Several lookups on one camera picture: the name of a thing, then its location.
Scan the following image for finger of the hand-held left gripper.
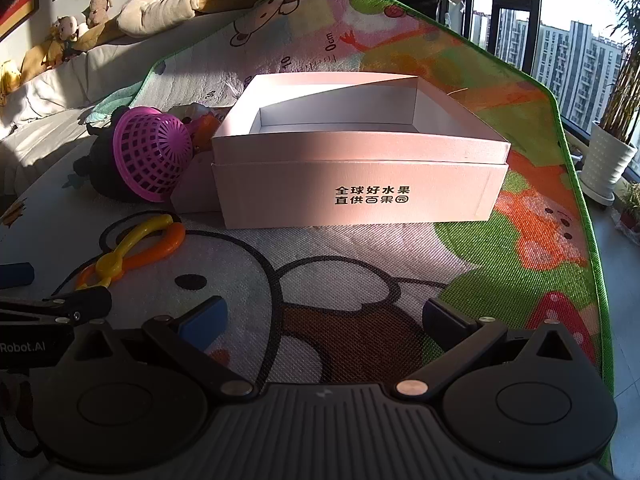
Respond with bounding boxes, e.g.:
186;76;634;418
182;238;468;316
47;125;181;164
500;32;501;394
0;288;112;325
0;263;36;289

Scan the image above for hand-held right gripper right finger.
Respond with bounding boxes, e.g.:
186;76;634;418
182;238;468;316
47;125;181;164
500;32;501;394
393;299;595;403

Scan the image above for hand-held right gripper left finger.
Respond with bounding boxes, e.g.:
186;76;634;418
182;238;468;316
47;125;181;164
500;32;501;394
65;296;256;402

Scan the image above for yellow plastic toy clip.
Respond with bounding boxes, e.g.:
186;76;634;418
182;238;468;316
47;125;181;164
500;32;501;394
96;214;174;289

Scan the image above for orange plastic toy clip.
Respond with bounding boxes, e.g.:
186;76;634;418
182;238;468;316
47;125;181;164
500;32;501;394
75;222;187;292

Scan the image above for black plush toy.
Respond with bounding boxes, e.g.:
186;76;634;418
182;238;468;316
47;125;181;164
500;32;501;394
72;108;171;204

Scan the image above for magenta plastic basket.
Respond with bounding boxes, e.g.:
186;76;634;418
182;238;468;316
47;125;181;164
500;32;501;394
112;106;199;204

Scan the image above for pink cardboard box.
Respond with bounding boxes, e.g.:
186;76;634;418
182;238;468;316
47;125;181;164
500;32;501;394
210;72;511;230

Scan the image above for orange plastic toy cup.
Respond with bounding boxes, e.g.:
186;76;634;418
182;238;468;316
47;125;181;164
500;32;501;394
192;114;222;150

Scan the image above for clear plastic piece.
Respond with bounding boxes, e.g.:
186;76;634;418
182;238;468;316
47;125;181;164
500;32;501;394
167;101;216;124

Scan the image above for printed cartoon play mat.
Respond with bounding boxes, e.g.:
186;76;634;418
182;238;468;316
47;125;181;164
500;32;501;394
0;0;619;480

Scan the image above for yellow plush toy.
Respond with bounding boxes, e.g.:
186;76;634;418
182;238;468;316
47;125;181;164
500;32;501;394
0;59;22;107

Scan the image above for light grey sofa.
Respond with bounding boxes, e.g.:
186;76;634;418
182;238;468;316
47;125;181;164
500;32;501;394
0;10;251;161

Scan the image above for small potted plant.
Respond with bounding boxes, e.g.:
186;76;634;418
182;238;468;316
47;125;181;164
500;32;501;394
612;180;640;234

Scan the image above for tan long plush toy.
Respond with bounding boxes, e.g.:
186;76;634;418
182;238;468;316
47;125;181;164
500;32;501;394
20;25;126;82

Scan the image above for white plant pot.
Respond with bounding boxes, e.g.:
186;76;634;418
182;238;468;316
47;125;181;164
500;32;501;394
582;120;639;207

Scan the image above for plush toy with teal scarf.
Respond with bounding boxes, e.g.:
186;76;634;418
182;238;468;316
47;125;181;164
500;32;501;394
52;15;81;44

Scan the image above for beige plush toy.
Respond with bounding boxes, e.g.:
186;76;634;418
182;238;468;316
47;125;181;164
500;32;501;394
87;0;114;29

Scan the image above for green palm plant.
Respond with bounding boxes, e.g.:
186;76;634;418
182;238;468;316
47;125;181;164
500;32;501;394
599;37;640;147

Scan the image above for apartment buildings outside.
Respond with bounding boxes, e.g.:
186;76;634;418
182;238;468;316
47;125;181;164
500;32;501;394
472;7;640;126

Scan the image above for cream pillow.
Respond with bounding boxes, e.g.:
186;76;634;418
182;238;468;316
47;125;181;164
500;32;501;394
117;0;202;39

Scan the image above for mustard cushion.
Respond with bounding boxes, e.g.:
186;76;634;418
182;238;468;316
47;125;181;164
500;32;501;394
195;0;273;15

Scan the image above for black window frame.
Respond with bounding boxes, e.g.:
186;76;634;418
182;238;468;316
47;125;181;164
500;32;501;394
470;0;640;133

